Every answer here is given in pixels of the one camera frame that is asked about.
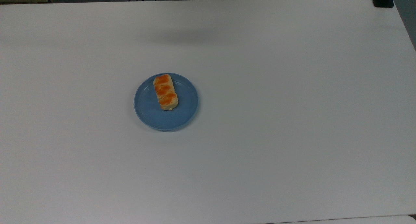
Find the bread with orange topping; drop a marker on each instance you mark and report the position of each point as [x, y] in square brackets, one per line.
[165, 92]

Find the blue round plate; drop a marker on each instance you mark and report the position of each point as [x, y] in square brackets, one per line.
[182, 116]

